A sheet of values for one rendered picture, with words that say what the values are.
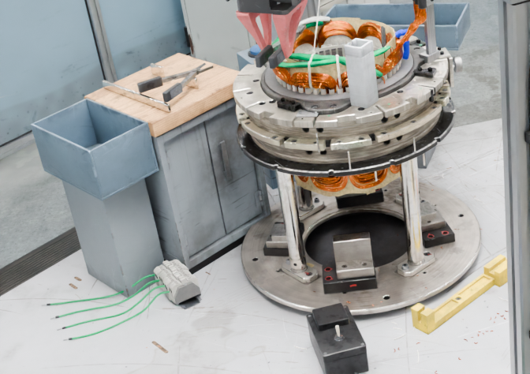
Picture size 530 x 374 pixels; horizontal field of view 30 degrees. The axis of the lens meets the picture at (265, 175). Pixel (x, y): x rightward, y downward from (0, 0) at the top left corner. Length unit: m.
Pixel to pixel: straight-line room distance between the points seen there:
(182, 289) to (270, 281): 0.14
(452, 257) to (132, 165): 0.51
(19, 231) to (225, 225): 1.92
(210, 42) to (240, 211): 2.39
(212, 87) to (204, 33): 2.47
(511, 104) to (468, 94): 2.91
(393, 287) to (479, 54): 2.82
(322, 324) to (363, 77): 0.34
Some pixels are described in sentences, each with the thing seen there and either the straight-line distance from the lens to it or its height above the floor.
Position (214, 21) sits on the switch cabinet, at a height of 0.36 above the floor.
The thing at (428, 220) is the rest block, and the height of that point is 0.83.
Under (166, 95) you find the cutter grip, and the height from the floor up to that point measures 1.09.
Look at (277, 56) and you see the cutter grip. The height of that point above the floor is 1.20.
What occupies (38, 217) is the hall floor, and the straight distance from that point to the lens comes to 3.57.
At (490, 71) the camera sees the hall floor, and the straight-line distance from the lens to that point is 4.09.
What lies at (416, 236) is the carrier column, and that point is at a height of 0.86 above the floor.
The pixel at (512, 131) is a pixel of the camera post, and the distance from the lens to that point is 1.02.
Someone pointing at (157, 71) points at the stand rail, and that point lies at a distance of 1.65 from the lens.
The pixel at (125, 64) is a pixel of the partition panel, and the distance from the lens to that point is 4.07.
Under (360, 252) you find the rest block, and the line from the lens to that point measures 1.50.
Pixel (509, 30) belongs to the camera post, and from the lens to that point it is 0.97.
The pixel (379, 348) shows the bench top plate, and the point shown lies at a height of 0.78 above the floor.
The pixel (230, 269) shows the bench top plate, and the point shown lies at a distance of 1.63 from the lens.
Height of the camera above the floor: 1.69
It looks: 29 degrees down
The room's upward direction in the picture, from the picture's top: 10 degrees counter-clockwise
